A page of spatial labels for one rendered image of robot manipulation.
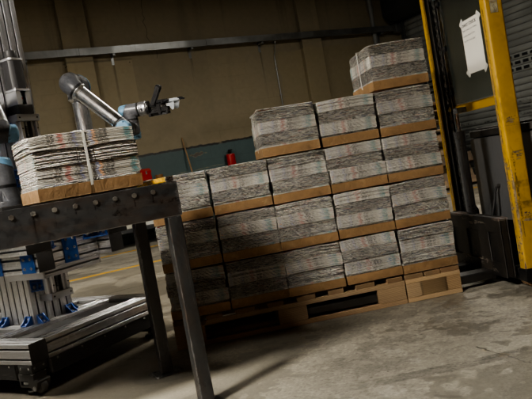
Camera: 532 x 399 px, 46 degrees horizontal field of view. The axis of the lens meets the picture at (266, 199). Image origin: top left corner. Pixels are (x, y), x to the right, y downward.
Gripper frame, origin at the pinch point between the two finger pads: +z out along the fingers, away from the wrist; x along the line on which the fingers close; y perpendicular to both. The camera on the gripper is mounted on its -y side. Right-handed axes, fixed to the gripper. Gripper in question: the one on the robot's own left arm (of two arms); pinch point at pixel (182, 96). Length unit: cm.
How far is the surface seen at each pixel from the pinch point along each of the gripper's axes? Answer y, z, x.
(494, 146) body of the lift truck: 56, 161, -8
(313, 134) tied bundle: 29, 65, 31
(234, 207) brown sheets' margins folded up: 55, 23, 43
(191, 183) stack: 40, 5, 45
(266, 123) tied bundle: 19, 44, 33
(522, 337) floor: 109, 129, 112
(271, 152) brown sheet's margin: 33, 44, 36
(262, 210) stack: 60, 35, 42
